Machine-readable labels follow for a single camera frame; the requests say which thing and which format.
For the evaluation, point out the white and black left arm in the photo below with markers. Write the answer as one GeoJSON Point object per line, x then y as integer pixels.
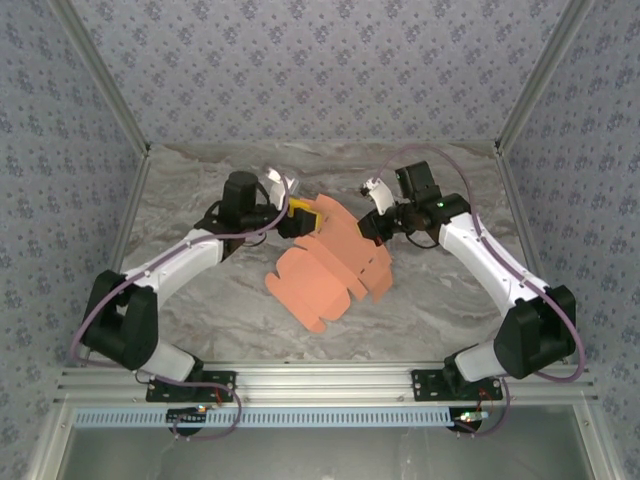
{"type": "Point", "coordinates": [175, 260]}

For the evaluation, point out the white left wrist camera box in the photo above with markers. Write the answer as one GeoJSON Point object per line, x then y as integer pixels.
{"type": "Point", "coordinates": [277, 187]}

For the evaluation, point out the aluminium frame leg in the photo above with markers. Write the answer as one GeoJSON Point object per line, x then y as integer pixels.
{"type": "Point", "coordinates": [50, 445]}
{"type": "Point", "coordinates": [592, 445]}

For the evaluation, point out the small circuit board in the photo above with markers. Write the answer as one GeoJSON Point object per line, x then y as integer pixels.
{"type": "Point", "coordinates": [470, 417]}
{"type": "Point", "coordinates": [187, 415]}

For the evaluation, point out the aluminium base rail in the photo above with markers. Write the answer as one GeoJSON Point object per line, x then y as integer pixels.
{"type": "Point", "coordinates": [320, 382]}

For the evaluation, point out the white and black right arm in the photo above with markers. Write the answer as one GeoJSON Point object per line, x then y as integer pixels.
{"type": "Point", "coordinates": [480, 260]}

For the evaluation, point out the aluminium table side rail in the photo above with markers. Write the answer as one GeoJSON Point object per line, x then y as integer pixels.
{"type": "Point", "coordinates": [131, 215]}
{"type": "Point", "coordinates": [521, 220]}

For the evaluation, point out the grey metal panel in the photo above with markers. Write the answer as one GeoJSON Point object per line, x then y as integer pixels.
{"type": "Point", "coordinates": [320, 455]}

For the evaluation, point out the aluminium frame post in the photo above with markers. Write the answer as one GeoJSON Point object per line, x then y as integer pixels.
{"type": "Point", "coordinates": [538, 80]}
{"type": "Point", "coordinates": [108, 80]}

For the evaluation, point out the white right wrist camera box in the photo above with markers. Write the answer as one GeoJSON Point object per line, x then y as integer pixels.
{"type": "Point", "coordinates": [380, 195]}

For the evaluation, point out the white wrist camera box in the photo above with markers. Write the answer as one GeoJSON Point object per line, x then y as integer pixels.
{"type": "Point", "coordinates": [380, 195]}
{"type": "Point", "coordinates": [277, 187]}

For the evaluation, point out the salmon paper box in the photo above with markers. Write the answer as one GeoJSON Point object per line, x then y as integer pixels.
{"type": "Point", "coordinates": [320, 280]}

